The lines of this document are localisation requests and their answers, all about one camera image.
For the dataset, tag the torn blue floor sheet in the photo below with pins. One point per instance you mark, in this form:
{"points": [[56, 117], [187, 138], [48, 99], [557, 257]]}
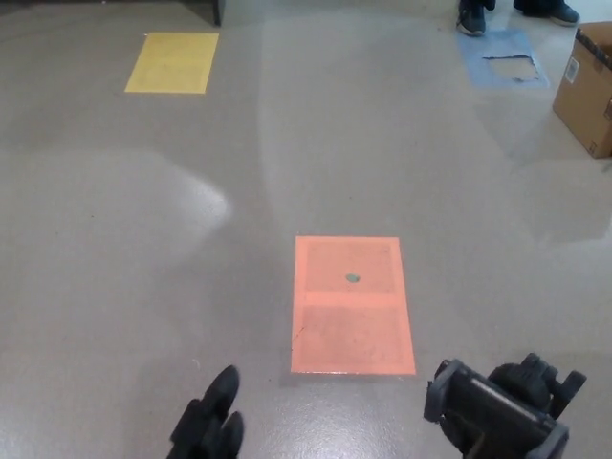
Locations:
{"points": [[478, 45]]}

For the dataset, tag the brown cardboard box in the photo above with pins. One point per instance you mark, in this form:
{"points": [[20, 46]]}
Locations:
{"points": [[578, 105]]}

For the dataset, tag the small green round sticker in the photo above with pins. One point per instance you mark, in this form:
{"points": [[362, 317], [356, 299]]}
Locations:
{"points": [[353, 277]]}

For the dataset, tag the yellow rectangular floor sheet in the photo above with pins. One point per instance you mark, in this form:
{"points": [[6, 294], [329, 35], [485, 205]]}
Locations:
{"points": [[172, 62]]}

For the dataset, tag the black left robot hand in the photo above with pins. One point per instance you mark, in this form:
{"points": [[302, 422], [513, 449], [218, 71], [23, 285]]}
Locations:
{"points": [[210, 421]]}

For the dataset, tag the dark trouser leg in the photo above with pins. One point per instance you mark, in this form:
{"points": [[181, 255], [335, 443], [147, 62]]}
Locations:
{"points": [[538, 3], [475, 4]]}

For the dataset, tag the dark sneaker with white sole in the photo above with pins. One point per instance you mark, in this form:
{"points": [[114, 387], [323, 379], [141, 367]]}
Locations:
{"points": [[471, 21], [554, 14]]}

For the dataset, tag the black phone stand with clamp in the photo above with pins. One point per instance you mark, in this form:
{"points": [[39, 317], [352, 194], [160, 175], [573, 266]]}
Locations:
{"points": [[497, 406]]}

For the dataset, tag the orange rectangular floor sheet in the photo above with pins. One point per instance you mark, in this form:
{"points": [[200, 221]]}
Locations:
{"points": [[351, 330]]}

